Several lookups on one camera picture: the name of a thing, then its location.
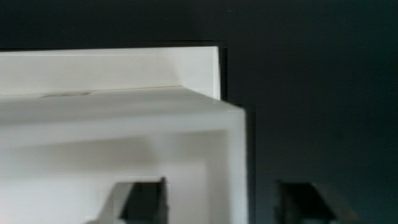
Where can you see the white drawer box front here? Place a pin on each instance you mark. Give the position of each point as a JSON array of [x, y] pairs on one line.
[[86, 143]]

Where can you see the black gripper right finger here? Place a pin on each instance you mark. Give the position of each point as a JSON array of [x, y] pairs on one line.
[[312, 205]]

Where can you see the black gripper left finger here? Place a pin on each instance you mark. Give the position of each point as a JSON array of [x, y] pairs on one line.
[[136, 205]]

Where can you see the white drawer box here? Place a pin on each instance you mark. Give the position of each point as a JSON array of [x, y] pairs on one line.
[[86, 143], [78, 71]]

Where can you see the white drawer box rear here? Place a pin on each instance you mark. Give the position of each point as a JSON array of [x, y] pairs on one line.
[[78, 71]]

